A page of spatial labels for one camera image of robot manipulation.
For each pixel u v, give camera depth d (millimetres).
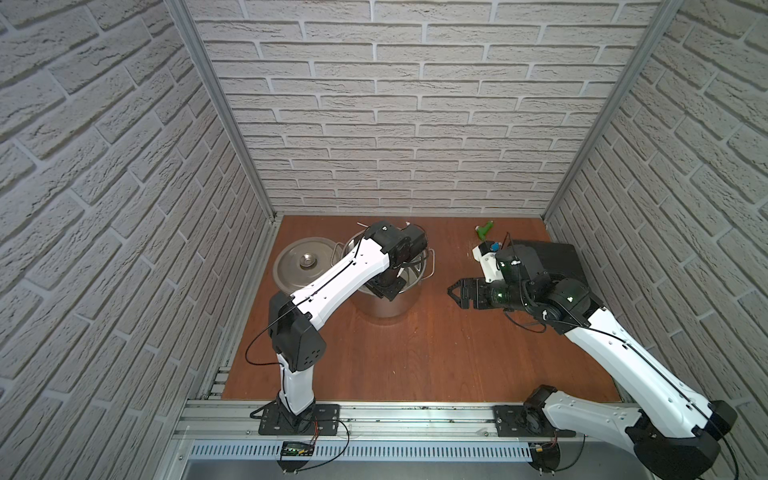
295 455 716
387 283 658
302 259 1031
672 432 388
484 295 597
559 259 1049
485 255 618
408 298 929
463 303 607
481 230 1146
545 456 691
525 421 655
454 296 646
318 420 726
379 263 517
